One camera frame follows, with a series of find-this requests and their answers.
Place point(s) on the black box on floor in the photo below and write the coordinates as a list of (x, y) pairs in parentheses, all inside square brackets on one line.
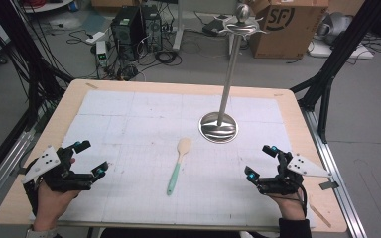
[(213, 26)]

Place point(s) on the person's left hand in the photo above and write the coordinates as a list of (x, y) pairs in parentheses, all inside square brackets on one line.
[(53, 206)]

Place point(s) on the wide black computer tower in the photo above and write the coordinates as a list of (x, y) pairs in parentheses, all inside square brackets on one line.
[(127, 31)]

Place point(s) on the white device with green display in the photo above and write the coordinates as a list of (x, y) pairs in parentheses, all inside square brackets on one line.
[(101, 53)]

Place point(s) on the grey rounded device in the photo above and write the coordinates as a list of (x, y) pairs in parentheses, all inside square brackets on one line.
[(335, 26)]

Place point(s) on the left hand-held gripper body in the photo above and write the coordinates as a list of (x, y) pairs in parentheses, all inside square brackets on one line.
[(51, 177)]

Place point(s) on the white foam sheet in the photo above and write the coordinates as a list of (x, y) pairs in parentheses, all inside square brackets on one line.
[(360, 53)]

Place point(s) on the white grid mat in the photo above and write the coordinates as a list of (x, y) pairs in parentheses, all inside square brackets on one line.
[(145, 115)]

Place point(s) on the white power strip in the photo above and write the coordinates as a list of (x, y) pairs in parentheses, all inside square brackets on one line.
[(95, 37)]

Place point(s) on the large cardboard box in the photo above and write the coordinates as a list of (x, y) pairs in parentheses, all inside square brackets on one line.
[(294, 39)]

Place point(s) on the thin wooden stick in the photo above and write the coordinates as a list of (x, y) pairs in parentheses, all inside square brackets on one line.
[(320, 216)]

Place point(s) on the narrow black computer tower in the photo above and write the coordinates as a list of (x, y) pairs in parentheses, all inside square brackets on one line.
[(152, 28)]

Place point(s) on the white round table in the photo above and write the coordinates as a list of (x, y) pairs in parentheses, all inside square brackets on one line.
[(46, 6)]

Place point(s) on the aluminium rail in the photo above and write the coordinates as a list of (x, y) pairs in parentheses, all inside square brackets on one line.
[(3, 165), (337, 172)]

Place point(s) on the grey tape strip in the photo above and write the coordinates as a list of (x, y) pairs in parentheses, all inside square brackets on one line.
[(329, 185)]

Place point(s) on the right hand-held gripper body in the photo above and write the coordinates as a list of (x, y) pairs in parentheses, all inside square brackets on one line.
[(286, 180)]

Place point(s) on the person's right hand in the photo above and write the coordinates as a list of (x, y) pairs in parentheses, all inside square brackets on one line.
[(289, 206)]

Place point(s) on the black frame strut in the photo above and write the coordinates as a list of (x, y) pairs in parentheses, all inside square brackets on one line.
[(340, 49)]

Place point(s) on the white desk leg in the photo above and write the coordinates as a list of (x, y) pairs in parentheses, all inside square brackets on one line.
[(178, 26)]

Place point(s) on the metal utensil rack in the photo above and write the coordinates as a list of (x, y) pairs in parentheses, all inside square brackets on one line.
[(228, 82)]

